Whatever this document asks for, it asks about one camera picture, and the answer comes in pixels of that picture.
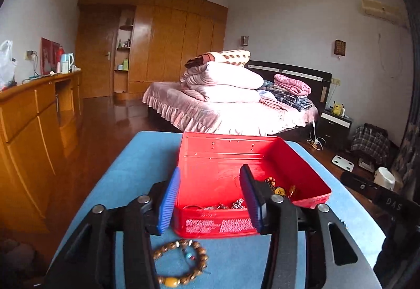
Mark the dark nightstand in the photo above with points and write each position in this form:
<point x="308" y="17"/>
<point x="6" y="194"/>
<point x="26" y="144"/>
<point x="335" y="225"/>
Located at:
<point x="334" y="130"/>

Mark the patterned curtain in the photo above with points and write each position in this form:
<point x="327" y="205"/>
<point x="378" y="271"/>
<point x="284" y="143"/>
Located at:
<point x="408" y="144"/>

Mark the bed with pink sheet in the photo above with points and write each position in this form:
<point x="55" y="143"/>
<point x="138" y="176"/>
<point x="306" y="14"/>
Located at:
<point x="203" y="115"/>

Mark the amber bead strand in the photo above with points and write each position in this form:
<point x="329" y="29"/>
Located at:
<point x="271" y="182"/>

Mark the folded pink blanket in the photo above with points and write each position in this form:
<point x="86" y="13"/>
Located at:
<point x="292" y="84"/>

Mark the wooden sideboard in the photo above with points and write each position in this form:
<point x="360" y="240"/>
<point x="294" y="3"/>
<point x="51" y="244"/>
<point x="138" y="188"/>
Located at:
<point x="26" y="144"/>

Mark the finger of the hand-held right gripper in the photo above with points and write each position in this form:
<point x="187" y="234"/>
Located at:
<point x="361" y="186"/>

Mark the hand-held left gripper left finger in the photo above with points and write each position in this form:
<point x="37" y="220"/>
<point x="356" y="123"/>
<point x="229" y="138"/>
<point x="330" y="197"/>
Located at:
<point x="169" y="200"/>

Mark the wall air conditioner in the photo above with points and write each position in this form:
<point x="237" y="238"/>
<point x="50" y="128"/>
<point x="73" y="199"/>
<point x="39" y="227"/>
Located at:
<point x="384" y="9"/>

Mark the white wall socket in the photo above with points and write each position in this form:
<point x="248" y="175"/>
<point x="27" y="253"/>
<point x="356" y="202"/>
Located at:
<point x="335" y="81"/>

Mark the plaid fabric chair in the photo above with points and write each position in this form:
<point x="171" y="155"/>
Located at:
<point x="369" y="143"/>

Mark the engraved silver bangle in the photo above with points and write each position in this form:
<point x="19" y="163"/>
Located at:
<point x="193" y="207"/>

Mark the red picture frame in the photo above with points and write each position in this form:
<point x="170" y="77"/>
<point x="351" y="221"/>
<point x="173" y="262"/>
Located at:
<point x="48" y="56"/>

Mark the white bathroom scale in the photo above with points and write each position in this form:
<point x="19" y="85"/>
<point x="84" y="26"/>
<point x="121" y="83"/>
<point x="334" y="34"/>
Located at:
<point x="343" y="163"/>

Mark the yellow plush toy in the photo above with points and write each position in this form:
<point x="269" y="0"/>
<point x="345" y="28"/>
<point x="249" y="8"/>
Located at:
<point x="337" y="108"/>

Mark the white plastic bag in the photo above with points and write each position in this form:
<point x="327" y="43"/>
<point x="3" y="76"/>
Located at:
<point x="6" y="66"/>

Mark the wooden wardrobe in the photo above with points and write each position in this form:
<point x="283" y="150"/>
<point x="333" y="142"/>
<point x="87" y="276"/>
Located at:
<point x="170" y="46"/>

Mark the folded pink quilt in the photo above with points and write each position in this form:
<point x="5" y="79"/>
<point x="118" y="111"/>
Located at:
<point x="223" y="82"/>

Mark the brown spotted pillow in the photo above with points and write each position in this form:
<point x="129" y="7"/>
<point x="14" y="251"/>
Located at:
<point x="229" y="57"/>

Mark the wooden door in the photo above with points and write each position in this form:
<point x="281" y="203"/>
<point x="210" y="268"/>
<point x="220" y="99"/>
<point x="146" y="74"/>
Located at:
<point x="95" y="59"/>

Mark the wooden corner shelf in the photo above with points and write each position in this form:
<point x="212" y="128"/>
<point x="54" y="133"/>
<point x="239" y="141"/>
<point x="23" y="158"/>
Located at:
<point x="124" y="46"/>

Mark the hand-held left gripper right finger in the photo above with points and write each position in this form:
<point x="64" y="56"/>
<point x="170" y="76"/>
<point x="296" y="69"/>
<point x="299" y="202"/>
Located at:
<point x="251" y="200"/>

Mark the light blue kettle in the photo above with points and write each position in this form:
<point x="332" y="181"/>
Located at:
<point x="66" y="63"/>

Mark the red tin box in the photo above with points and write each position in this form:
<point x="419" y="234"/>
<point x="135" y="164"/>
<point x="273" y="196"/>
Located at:
<point x="213" y="171"/>

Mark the red and silver wristwatch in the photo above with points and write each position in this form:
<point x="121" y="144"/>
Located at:
<point x="218" y="207"/>

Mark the stack of plaid clothes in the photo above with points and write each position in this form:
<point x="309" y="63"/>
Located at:
<point x="292" y="100"/>

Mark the wooden wall ornament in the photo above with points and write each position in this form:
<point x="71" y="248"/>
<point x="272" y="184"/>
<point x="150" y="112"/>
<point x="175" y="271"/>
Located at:
<point x="340" y="47"/>

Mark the wall socket with charger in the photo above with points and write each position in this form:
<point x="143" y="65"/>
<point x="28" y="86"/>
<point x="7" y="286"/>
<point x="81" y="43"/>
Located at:
<point x="31" y="55"/>

